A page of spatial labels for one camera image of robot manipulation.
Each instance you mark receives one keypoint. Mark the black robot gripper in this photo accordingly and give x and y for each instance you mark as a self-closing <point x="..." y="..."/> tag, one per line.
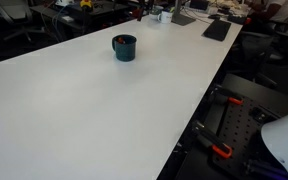
<point x="145" y="2"/>

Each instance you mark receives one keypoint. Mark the orange and black marker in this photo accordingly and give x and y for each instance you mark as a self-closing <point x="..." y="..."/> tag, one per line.
<point x="121" y="40"/>

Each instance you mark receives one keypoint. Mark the dark teal mug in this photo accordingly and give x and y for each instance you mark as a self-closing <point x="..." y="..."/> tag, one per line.
<point x="125" y="51"/>

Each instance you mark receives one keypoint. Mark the person forearm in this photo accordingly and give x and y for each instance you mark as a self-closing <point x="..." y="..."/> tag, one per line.
<point x="267" y="10"/>

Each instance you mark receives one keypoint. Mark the white printed mug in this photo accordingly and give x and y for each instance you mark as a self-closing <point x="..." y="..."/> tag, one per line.
<point x="166" y="17"/>

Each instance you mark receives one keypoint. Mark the red object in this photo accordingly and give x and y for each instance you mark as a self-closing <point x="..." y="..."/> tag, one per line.
<point x="134" y="13"/>

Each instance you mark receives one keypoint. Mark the green and white bowl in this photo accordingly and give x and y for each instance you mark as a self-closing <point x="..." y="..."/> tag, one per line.
<point x="156" y="12"/>

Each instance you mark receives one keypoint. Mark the grey monitor stand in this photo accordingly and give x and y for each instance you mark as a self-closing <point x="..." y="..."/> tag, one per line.
<point x="181" y="17"/>

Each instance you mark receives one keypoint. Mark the black side desk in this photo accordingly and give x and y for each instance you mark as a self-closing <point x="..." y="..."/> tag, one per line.
<point x="94" y="11"/>

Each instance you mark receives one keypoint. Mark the yellow tool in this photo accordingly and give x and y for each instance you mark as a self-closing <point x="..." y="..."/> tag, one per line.
<point x="86" y="4"/>

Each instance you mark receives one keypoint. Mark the black box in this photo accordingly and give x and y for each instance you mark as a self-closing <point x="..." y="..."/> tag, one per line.
<point x="199" y="4"/>

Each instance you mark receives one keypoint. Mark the black computer mouse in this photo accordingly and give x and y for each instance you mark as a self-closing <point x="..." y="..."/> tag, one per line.
<point x="214" y="16"/>

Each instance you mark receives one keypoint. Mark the black keyboard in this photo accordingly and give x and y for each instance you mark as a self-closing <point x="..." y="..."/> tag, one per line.
<point x="217" y="30"/>

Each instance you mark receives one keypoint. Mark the black desk device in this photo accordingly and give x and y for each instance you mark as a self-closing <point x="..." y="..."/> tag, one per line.
<point x="236" y="18"/>

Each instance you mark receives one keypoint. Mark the black office chair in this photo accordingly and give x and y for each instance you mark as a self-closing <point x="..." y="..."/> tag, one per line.
<point x="254" y="50"/>

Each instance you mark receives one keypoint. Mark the grey office chair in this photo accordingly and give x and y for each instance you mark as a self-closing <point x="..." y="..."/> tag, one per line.
<point x="12" y="15"/>

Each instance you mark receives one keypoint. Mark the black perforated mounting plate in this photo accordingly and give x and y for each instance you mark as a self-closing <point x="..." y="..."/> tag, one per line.
<point x="239" y="133"/>

